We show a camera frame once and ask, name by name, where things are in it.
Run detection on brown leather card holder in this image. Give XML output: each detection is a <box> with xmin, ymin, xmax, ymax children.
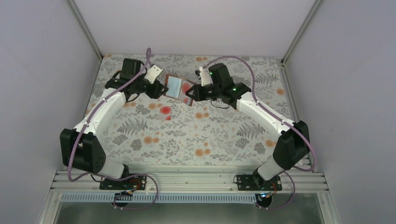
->
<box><xmin>164</xmin><ymin>74</ymin><xmax>195</xmax><ymax>106</ymax></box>

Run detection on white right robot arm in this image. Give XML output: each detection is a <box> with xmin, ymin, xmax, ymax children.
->
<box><xmin>185</xmin><ymin>63</ymin><xmax>311</xmax><ymax>185</ymax></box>

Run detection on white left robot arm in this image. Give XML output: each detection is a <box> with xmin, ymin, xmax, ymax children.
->
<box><xmin>60</xmin><ymin>58</ymin><xmax>168</xmax><ymax>182</ymax></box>

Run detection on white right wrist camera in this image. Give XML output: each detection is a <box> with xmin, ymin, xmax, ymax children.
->
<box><xmin>194</xmin><ymin>66</ymin><xmax>212</xmax><ymax>87</ymax></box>

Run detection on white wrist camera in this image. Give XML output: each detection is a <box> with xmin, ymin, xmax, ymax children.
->
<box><xmin>144</xmin><ymin>65</ymin><xmax>164</xmax><ymax>84</ymax></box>
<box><xmin>194</xmin><ymin>66</ymin><xmax>212</xmax><ymax>87</ymax></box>

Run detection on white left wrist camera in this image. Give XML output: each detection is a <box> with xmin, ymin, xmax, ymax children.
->
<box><xmin>144</xmin><ymin>65</ymin><xmax>164</xmax><ymax>84</ymax></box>

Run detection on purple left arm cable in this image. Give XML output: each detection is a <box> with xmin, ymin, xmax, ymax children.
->
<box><xmin>67</xmin><ymin>47</ymin><xmax>159</xmax><ymax>211</ymax></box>

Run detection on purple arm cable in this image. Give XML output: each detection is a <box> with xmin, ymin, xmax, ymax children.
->
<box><xmin>67</xmin><ymin>47</ymin><xmax>159</xmax><ymax>211</ymax></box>
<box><xmin>202</xmin><ymin>56</ymin><xmax>317</xmax><ymax>211</ymax></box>

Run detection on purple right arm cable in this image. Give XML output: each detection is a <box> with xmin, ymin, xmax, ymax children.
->
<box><xmin>202</xmin><ymin>56</ymin><xmax>317</xmax><ymax>211</ymax></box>

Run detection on aluminium corner frame post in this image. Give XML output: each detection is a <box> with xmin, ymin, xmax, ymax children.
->
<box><xmin>281</xmin><ymin>0</ymin><xmax>323</xmax><ymax>67</ymax></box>

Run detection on aluminium mounting rail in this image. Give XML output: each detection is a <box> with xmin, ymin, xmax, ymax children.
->
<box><xmin>51</xmin><ymin>165</ymin><xmax>329</xmax><ymax>193</ymax></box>

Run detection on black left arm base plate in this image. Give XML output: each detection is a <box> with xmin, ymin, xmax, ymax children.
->
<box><xmin>99</xmin><ymin>176</ymin><xmax>147</xmax><ymax>191</ymax></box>

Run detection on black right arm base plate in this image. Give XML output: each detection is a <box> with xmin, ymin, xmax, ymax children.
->
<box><xmin>233</xmin><ymin>173</ymin><xmax>283</xmax><ymax>191</ymax></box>

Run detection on left aluminium corner post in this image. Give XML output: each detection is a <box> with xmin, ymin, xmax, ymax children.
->
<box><xmin>67</xmin><ymin>0</ymin><xmax>103</xmax><ymax>61</ymax></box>

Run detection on blue slotted cable duct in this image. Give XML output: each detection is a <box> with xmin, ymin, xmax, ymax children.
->
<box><xmin>60</xmin><ymin>192</ymin><xmax>257</xmax><ymax>204</ymax></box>

